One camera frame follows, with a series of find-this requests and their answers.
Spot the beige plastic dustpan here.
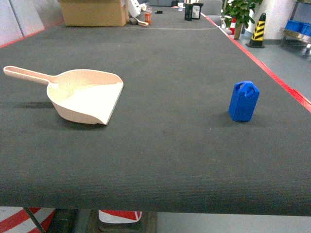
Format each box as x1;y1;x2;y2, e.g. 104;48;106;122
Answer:
3;66;124;125

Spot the blue plastic part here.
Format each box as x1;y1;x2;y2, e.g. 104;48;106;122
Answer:
228;81;260;122

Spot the steel shelf rack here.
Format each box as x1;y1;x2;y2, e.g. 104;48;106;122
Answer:
280;0;311;58

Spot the orange can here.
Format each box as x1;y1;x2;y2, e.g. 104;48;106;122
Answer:
145;12;151;25

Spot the red white barrier base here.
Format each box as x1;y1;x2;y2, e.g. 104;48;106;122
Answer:
98;210;142;224

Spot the white paper cup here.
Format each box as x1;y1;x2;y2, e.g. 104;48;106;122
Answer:
177;2;184;11

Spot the black rectangular container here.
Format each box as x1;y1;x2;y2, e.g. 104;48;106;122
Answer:
184;3;193;21

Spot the red white traffic cone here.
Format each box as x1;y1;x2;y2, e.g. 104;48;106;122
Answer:
229;17;237;35

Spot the yellow black traffic cone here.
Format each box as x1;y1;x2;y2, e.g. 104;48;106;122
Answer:
245;13;266;49

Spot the cardboard box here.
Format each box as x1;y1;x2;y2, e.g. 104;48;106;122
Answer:
59;0;129;27

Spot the green potted plant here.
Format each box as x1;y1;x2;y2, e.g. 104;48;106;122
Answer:
222;0;263;39

